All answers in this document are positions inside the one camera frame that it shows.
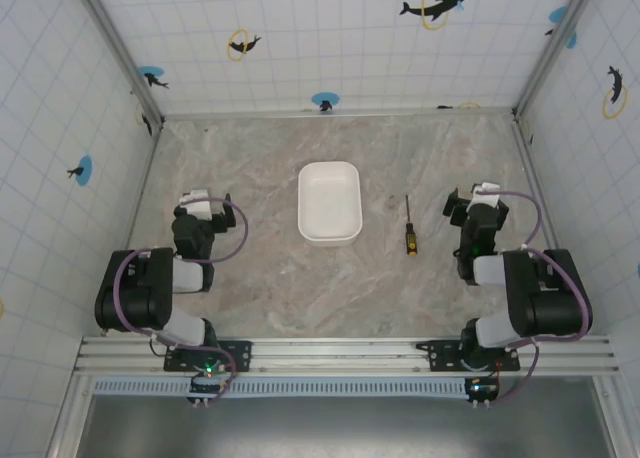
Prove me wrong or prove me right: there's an aluminium mounting rail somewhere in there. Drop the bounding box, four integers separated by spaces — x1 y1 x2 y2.
73 333 620 378

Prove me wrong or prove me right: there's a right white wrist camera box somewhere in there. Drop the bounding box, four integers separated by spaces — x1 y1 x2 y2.
471 181 502 208

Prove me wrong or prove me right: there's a controller board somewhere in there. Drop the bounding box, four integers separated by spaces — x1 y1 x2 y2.
186 370 232 408
463 376 501 408

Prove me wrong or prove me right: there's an aluminium frame beam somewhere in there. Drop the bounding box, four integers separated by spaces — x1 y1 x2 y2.
160 106 517 123
511 113 560 252
124 119 165 259

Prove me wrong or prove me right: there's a left controller board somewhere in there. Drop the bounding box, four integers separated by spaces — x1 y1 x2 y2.
186 370 232 408

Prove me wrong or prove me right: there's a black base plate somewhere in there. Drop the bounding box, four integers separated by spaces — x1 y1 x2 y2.
415 338 522 376
163 338 253 375

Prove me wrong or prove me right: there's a slotted white cable duct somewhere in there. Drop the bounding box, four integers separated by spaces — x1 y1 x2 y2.
92 377 614 397

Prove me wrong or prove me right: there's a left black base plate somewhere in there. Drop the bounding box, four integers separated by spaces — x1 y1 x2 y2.
163 338 253 375

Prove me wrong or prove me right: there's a right controller board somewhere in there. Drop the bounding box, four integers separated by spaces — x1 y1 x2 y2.
463 376 501 408

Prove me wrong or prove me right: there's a yellow black handled screwdriver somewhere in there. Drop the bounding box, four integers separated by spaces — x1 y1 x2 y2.
403 194 419 258

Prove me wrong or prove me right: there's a white plastic bin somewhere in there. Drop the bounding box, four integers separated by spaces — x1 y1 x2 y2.
296 160 363 248

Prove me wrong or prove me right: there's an aluminium frame post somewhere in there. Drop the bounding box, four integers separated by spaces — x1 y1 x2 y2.
512 0 600 120
75 0 167 125

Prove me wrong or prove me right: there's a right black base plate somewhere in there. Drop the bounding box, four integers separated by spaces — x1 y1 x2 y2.
415 338 522 376

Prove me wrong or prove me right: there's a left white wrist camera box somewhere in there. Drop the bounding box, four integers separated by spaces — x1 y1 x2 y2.
180 188 214 223

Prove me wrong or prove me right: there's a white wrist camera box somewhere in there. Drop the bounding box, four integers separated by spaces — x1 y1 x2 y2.
471 181 502 208
180 188 214 223

